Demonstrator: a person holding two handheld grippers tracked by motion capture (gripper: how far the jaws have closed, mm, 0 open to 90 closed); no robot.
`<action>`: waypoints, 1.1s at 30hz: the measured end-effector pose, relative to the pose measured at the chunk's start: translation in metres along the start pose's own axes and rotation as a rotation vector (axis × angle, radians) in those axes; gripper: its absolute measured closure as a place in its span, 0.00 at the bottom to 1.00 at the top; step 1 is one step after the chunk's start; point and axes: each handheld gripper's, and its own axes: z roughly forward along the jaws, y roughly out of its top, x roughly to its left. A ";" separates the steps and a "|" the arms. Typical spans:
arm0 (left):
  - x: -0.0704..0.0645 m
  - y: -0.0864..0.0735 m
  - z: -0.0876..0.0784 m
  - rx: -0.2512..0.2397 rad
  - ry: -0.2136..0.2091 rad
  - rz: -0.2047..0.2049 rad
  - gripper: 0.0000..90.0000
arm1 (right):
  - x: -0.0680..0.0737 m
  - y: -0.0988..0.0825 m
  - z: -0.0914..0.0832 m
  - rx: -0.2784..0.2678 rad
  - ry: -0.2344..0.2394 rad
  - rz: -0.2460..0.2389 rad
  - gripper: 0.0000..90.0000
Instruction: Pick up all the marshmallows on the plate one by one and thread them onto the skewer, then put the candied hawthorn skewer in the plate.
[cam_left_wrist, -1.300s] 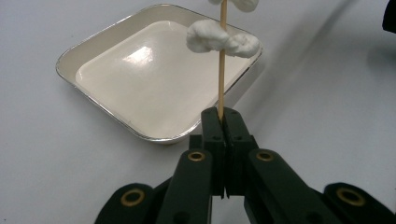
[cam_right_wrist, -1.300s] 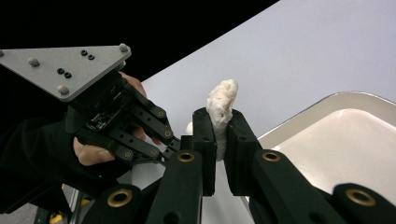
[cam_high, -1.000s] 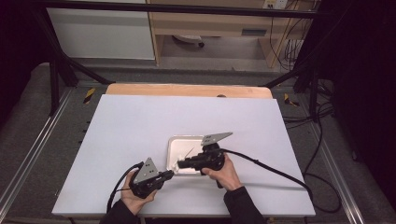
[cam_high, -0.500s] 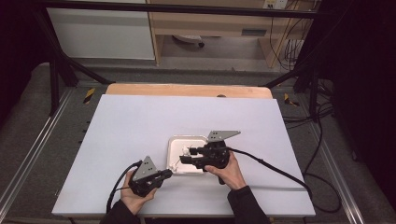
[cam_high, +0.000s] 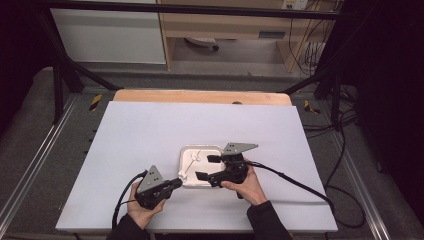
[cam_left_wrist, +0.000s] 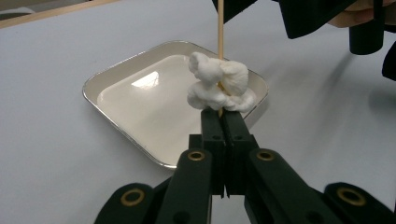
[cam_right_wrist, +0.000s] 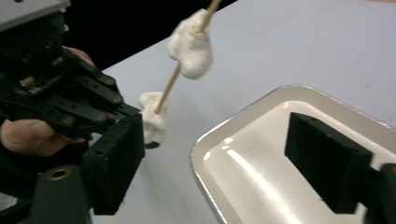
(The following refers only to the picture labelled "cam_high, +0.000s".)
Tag black metal stand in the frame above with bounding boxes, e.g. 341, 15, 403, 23
36, 9, 124, 125
283, 19, 346, 131

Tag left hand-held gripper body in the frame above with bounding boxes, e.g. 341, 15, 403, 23
134, 164, 174, 211

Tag thin wooden skewer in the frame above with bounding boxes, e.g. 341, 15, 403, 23
181, 150, 202, 180

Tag white chair base with caster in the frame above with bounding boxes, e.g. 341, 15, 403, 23
184, 37, 220, 52

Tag yellow black striped tape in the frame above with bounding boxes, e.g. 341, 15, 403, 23
89, 94, 103, 112
303, 99, 321, 115

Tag person's left hand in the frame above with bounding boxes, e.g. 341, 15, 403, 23
126, 181, 167, 231

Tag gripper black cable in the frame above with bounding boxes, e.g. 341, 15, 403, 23
111, 169, 149, 231
245, 160, 368, 229

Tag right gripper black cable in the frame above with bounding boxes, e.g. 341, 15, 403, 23
245, 160, 368, 229

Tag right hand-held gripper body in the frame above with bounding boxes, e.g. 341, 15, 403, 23
208, 142, 260, 200

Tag wooden desk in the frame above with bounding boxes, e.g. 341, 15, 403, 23
156, 0, 334, 73

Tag aluminium rail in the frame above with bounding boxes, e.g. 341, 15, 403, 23
328, 129, 391, 240
0, 94, 79, 228

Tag person's right hand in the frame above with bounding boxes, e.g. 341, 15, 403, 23
220, 159, 268, 207

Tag white cabinet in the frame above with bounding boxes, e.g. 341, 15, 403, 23
51, 8, 167, 65

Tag white rectangular tray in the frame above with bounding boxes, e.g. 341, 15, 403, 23
178, 144, 225, 188

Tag black floor cables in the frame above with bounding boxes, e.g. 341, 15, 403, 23
301, 109, 359, 138

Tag hanging black cables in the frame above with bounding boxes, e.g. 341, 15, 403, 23
288, 8, 334, 76

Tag light wooden table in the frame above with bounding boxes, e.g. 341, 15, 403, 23
113, 89, 293, 107

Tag black metal frame bar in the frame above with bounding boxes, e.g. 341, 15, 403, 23
43, 0, 341, 21

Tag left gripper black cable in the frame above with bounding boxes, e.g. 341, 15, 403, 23
111, 169, 149, 231

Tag white wall socket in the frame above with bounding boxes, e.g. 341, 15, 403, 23
281, 0, 309, 10

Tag black curtain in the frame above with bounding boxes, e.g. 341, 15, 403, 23
333, 0, 424, 228
0, 0, 54, 134

